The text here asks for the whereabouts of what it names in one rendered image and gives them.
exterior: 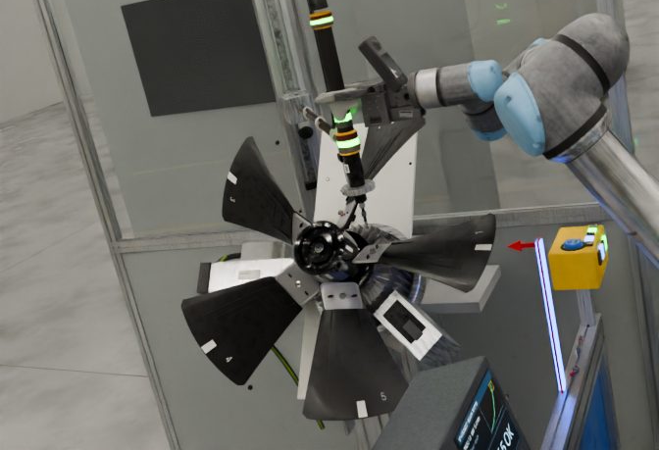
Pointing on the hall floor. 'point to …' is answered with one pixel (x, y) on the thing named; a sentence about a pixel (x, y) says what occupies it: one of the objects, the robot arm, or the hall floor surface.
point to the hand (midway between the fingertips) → (324, 93)
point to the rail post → (609, 402)
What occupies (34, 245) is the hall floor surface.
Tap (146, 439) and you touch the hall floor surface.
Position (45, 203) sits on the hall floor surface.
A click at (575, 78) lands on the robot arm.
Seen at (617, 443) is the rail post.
